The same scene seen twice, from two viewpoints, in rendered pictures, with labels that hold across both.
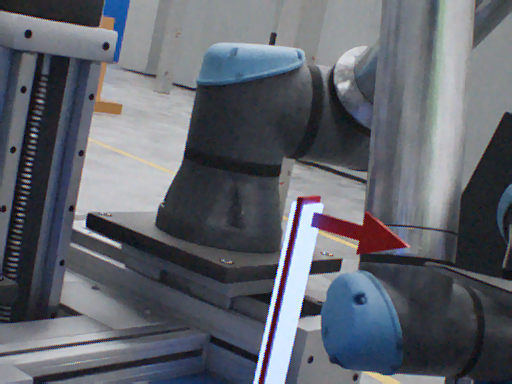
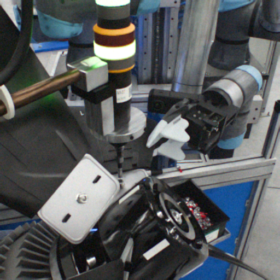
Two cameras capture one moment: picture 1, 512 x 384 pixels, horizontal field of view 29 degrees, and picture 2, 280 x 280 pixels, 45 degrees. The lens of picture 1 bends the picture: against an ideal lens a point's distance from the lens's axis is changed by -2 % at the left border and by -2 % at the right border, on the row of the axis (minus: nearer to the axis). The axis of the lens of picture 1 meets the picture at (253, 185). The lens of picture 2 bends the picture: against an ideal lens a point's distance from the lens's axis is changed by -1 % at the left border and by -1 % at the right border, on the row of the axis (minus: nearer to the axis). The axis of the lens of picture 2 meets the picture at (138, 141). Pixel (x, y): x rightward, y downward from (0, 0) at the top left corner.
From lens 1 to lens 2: 0.70 m
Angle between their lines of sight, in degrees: 53
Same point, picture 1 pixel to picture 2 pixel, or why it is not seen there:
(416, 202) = (178, 74)
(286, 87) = (240, 12)
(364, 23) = not seen: outside the picture
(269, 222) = (235, 60)
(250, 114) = (227, 23)
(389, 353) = not seen: hidden behind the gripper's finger
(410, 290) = not seen: hidden behind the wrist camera
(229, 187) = (221, 47)
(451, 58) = (193, 26)
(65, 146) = (168, 33)
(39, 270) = (164, 69)
